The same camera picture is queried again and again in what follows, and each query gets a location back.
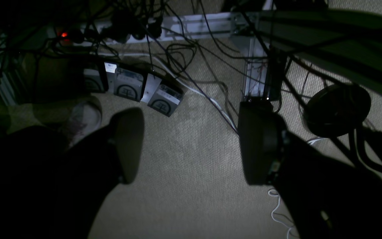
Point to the grey power adapter box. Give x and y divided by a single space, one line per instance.
128 84

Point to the round black caster base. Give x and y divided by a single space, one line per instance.
337 110

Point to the white power strip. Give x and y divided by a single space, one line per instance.
108 32

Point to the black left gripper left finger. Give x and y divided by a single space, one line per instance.
127 137

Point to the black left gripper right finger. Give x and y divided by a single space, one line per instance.
260 133

